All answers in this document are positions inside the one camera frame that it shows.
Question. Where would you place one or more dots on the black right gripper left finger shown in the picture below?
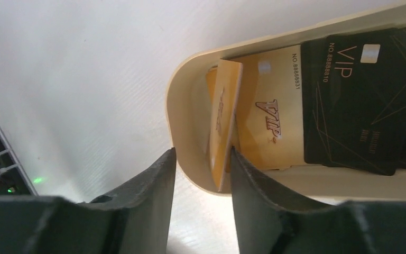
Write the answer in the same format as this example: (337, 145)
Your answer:
(131, 218)

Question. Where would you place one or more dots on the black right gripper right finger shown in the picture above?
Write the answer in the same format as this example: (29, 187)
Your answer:
(272, 218)

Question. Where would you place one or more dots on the black VIP card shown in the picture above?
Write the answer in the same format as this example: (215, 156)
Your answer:
(354, 100)

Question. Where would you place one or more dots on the gold VIP card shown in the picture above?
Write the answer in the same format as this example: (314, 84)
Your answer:
(222, 118)
(268, 128)

